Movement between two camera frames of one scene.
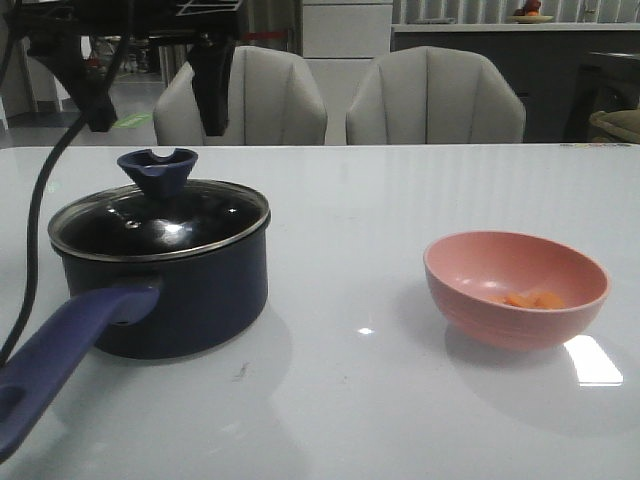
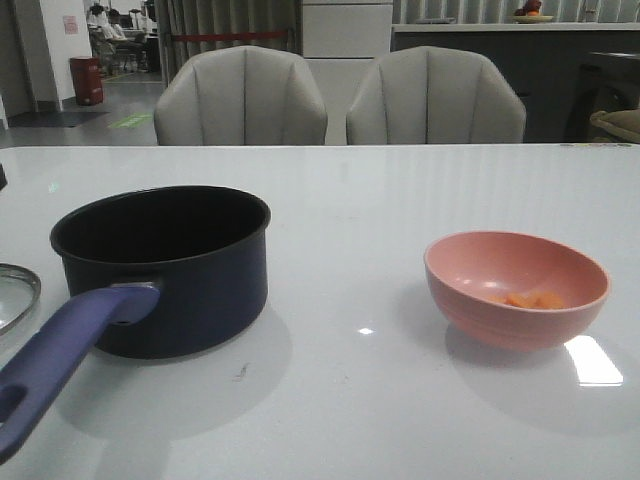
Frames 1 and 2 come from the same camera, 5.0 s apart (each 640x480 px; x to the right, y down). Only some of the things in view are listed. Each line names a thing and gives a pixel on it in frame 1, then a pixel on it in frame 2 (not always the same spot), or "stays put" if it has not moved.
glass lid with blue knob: [158, 215] to [37, 284]
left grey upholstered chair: [274, 100] stays put
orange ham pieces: [542, 299] stays put
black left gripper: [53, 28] to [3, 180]
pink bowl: [512, 290] stays put
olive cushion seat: [617, 126] stays put
